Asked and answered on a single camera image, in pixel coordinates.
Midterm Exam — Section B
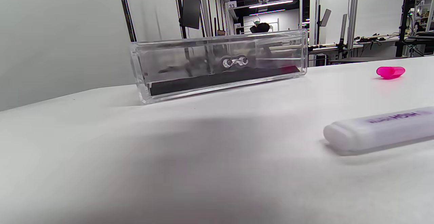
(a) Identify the purple highlighter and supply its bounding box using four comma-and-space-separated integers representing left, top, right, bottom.
323, 107, 434, 153

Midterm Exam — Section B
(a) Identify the magenta highlighter cap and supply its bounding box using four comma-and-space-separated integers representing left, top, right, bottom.
376, 67, 406, 79

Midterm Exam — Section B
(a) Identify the clear acrylic drawer box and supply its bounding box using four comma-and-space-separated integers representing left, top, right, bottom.
131, 30, 308, 104

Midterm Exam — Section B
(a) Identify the white ceiling light strip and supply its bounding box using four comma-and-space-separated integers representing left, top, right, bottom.
249, 10, 286, 16
249, 1, 294, 8

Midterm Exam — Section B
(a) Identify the small black monitor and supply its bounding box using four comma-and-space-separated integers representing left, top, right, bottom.
320, 9, 332, 27

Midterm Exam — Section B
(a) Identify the black wall monitor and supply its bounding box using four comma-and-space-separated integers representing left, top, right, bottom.
182, 0, 201, 30

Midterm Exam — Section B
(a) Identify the black frame post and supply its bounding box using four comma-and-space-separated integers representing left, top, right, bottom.
116, 0, 137, 42

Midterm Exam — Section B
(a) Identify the aluminium frame post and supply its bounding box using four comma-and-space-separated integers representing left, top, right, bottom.
348, 0, 360, 41

